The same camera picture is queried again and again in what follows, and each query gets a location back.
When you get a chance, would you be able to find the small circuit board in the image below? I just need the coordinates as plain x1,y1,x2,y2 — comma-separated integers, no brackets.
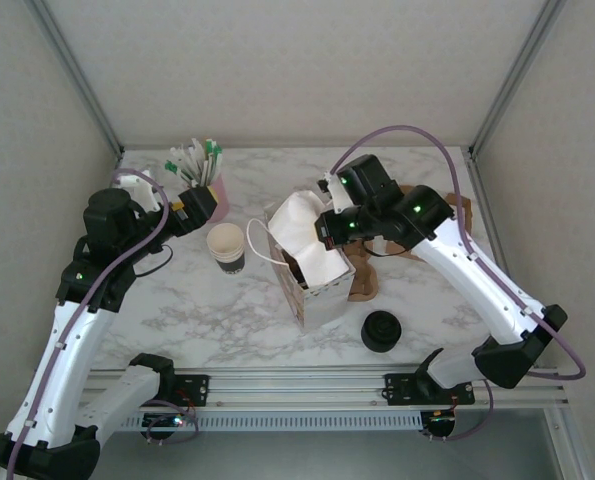
424,409,458,436
144,412,186,431

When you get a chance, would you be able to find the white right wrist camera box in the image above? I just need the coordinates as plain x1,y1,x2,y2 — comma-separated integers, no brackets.
318,171,352,212

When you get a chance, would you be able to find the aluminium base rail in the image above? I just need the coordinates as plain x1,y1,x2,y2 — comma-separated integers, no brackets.
76,367,571,414

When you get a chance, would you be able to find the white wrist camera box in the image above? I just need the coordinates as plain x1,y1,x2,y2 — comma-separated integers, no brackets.
318,171,352,212
111,168,161,211

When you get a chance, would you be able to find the brown cardboard cup carrier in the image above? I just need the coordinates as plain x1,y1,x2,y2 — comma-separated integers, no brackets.
346,239,380,303

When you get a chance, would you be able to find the brown cardboard tray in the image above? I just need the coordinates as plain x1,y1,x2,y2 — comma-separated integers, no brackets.
364,184,473,261

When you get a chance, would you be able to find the white slotted cable duct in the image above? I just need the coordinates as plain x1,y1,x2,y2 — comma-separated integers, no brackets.
116,412,423,432

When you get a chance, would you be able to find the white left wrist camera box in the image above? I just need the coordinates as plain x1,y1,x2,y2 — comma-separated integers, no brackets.
111,168,161,211

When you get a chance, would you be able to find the black cup lid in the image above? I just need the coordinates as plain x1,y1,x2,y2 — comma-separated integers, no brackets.
360,309,403,355

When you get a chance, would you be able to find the paper coffee cup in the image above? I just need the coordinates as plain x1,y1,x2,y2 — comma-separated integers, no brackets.
205,223,247,275

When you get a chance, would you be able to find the white paper napkin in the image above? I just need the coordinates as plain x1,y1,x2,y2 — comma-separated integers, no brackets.
268,188,351,292

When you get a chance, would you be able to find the aluminium frame post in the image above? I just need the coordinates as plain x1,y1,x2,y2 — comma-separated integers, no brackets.
469,0,568,159
29,0,126,157

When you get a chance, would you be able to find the white paper bag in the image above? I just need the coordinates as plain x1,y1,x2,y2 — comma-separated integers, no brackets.
246,199,357,330

